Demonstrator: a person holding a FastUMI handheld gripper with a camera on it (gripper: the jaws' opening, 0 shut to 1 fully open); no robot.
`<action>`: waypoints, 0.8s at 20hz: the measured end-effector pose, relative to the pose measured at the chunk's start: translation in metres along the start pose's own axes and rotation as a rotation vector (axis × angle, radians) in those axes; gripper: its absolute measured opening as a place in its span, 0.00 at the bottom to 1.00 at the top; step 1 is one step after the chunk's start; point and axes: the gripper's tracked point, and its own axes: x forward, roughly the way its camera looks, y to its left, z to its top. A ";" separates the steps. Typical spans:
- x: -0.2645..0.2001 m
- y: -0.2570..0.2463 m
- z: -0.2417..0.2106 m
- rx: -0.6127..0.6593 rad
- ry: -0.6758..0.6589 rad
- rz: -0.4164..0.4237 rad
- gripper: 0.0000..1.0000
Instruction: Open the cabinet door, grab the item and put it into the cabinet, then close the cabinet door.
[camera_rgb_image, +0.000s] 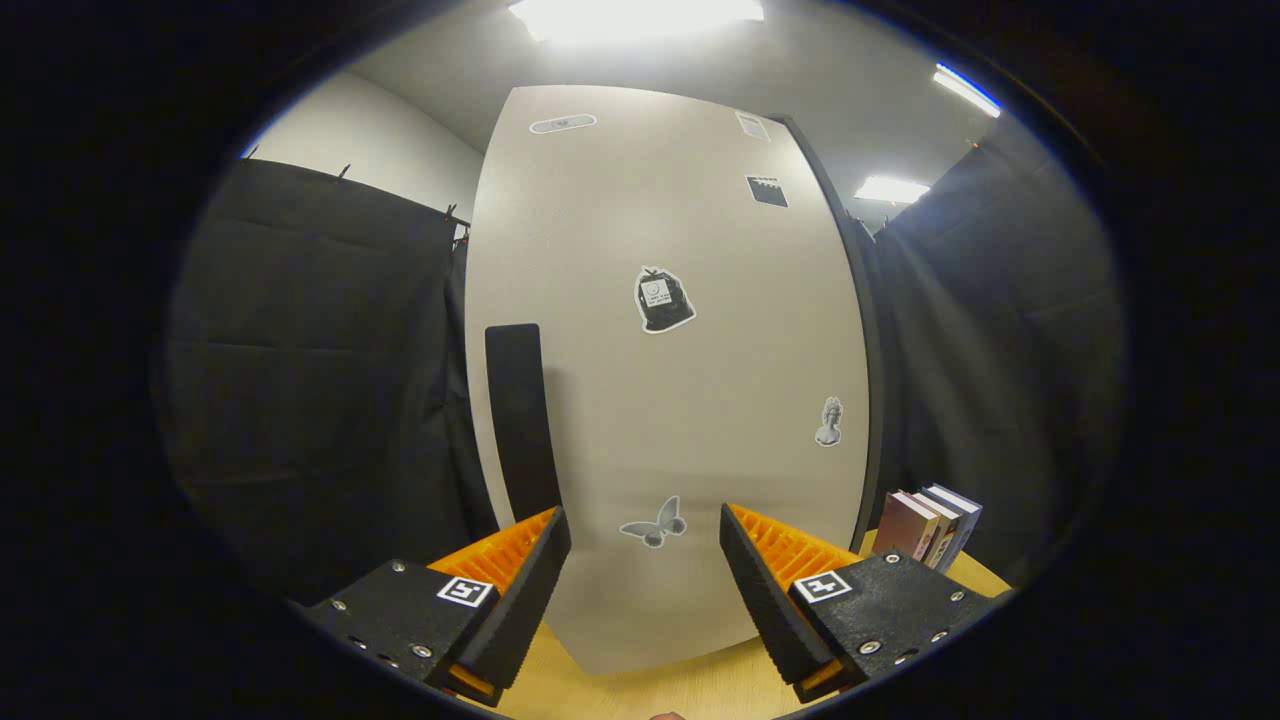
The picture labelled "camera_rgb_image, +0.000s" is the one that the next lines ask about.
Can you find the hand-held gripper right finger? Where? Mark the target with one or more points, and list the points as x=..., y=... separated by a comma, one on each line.
x=770, y=610

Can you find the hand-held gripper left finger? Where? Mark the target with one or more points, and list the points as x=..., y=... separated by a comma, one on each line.
x=520, y=610

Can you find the beige cabinet door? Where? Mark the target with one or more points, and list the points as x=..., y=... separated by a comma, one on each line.
x=650, y=420

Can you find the maroon book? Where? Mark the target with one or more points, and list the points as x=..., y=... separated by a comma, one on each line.
x=903, y=525

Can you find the white spine book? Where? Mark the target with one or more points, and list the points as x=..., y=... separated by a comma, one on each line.
x=945, y=530

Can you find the blue cover book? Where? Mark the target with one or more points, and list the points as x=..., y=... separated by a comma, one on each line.
x=965, y=525

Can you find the black backdrop cloth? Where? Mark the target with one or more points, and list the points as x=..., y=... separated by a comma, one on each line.
x=300, y=400

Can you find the small ceiling light panel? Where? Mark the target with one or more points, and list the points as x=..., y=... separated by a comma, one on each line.
x=965, y=90
x=890, y=190

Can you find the large ceiling light panel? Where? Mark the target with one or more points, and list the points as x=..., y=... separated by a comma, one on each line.
x=635, y=15

